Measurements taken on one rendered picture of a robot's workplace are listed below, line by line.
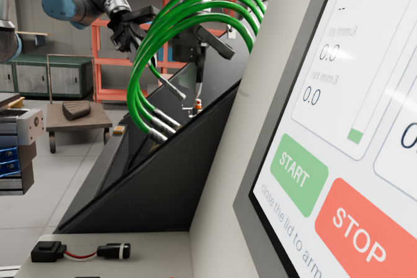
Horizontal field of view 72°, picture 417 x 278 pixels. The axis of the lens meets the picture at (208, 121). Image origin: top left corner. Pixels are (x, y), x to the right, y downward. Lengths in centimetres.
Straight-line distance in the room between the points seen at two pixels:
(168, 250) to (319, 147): 31
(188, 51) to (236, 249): 52
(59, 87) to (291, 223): 578
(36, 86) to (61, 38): 206
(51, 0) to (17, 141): 45
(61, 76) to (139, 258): 551
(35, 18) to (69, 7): 700
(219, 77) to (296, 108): 86
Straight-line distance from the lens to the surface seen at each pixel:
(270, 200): 23
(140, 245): 46
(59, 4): 92
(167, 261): 43
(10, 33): 123
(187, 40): 70
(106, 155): 83
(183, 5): 65
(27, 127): 107
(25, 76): 606
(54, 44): 781
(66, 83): 586
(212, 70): 106
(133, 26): 92
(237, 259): 28
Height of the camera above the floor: 127
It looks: 16 degrees down
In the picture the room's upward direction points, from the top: 4 degrees clockwise
